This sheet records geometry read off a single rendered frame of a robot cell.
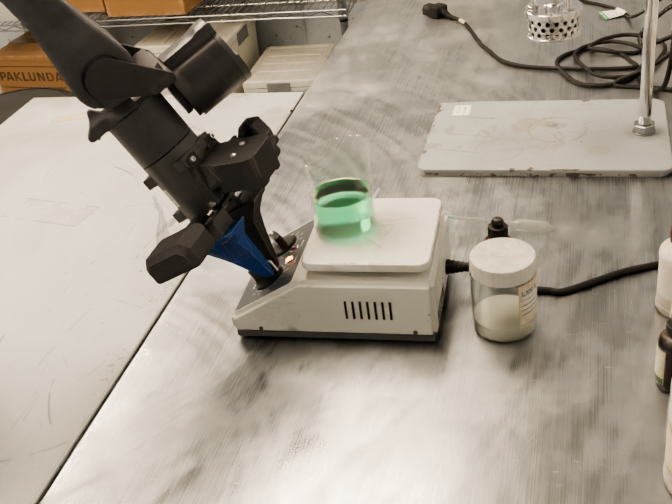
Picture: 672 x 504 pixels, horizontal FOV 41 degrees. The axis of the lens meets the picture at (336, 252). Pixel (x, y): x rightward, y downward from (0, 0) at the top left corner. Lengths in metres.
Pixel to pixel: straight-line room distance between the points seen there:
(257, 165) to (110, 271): 0.32
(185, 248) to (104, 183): 0.50
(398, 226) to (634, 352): 0.24
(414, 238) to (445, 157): 0.32
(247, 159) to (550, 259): 0.35
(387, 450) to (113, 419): 0.25
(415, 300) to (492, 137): 0.42
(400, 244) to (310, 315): 0.11
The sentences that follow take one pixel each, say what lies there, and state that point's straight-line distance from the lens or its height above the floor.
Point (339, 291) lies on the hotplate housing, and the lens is 0.83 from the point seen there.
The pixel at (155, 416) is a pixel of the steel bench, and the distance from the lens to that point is 0.84.
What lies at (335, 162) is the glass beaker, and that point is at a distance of 0.87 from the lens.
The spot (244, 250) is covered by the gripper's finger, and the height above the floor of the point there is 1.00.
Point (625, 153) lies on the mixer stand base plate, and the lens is 1.14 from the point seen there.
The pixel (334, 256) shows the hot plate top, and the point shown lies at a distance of 0.83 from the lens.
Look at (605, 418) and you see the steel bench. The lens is 0.78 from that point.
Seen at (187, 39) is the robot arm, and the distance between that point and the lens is 0.82.
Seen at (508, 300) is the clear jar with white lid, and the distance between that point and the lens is 0.81.
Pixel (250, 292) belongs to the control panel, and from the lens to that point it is 0.89.
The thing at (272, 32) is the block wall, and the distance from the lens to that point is 3.48.
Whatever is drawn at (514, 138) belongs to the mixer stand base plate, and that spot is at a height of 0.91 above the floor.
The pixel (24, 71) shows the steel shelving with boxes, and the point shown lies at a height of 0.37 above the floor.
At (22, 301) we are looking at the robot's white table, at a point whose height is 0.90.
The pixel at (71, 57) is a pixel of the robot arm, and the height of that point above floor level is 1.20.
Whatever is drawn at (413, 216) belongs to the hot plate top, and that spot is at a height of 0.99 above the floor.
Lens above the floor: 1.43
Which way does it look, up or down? 32 degrees down
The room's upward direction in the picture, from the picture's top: 9 degrees counter-clockwise
